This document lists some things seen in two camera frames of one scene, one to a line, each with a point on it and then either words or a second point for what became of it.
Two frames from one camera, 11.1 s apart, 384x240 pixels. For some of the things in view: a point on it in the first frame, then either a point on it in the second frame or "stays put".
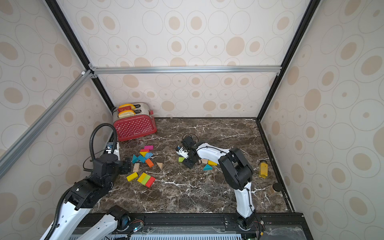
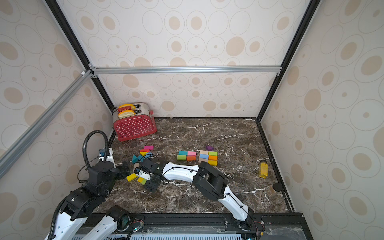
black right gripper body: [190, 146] → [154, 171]
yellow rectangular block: [212, 163] stays put
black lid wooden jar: [276, 187] stays put
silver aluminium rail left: [12, 153] stays put
